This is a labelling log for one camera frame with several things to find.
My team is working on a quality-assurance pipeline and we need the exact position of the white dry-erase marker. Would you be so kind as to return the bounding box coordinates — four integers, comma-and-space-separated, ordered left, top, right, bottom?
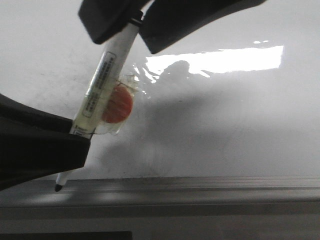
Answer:
54, 10, 145, 193

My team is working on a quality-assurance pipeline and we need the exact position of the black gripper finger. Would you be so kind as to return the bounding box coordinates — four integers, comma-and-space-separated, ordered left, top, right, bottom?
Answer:
0, 95, 91, 190
78, 0, 148, 45
139, 0, 264, 54

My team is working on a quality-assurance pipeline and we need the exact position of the white whiteboard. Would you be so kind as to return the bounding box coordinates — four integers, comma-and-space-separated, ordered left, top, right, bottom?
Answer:
0, 0, 320, 222

